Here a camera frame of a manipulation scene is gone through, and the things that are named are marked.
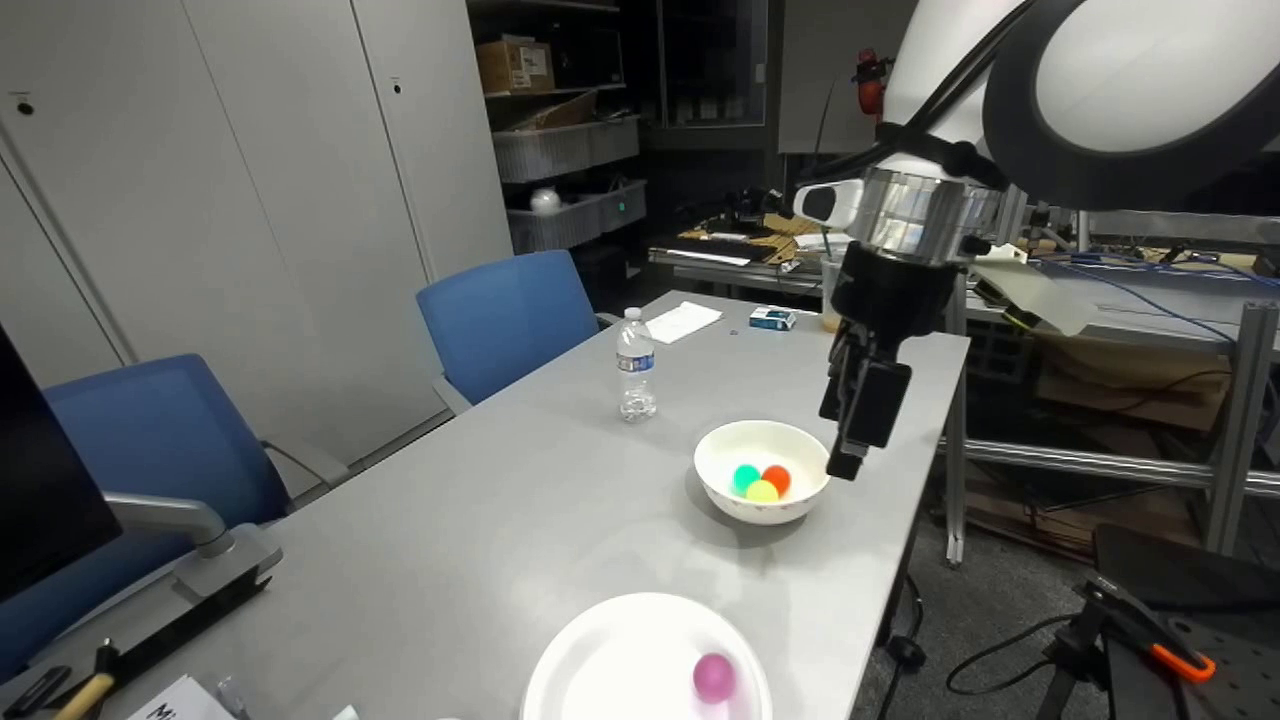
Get red fire extinguisher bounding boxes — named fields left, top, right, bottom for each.
left=851, top=48, right=897, bottom=122

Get brown cardboard box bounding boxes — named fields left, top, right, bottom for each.
left=474, top=30, right=559, bottom=99

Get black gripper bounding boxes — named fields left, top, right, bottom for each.
left=817, top=243, right=968, bottom=485

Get black monitor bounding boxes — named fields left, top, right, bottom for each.
left=0, top=325, right=128, bottom=607

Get wooden handle hammer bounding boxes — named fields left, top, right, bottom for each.
left=50, top=667, right=128, bottom=720

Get grey table leg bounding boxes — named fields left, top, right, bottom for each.
left=941, top=331, right=973, bottom=570

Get white paper sheet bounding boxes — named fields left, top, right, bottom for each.
left=642, top=298, right=726, bottom=349

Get orange black clamp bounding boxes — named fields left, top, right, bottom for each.
left=1138, top=636, right=1219, bottom=686

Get dark storage shelf rack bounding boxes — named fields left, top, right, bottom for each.
left=464, top=0, right=661, bottom=292

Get grey monitor stand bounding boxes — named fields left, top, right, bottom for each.
left=99, top=487, right=289, bottom=607

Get white cabinet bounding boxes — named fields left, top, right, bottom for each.
left=0, top=0, right=521, bottom=471

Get blue office chair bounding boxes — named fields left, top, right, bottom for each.
left=0, top=349, right=298, bottom=684
left=411, top=249, right=604, bottom=413

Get silver frame post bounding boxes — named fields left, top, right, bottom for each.
left=1202, top=295, right=1280, bottom=528

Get black tripod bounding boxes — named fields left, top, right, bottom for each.
left=1037, top=576, right=1202, bottom=720

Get black handled tool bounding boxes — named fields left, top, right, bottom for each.
left=91, top=570, right=278, bottom=684

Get purple ball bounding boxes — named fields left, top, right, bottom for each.
left=689, top=649, right=745, bottom=706

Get white plate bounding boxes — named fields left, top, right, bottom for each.
left=521, top=586, right=774, bottom=720

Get grey storage bin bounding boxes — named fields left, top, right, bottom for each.
left=492, top=111, right=642, bottom=187
left=505, top=174, right=652, bottom=260

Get clear plastic water bottle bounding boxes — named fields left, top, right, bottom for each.
left=610, top=302, right=664, bottom=427

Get white bowl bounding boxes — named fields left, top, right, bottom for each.
left=689, top=414, right=835, bottom=528

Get small blue box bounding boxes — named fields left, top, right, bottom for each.
left=745, top=302, right=802, bottom=335

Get white printed card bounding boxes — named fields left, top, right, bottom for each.
left=124, top=671, right=238, bottom=720

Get large flat cardboard boxes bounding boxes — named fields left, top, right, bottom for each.
left=1032, top=331, right=1240, bottom=453

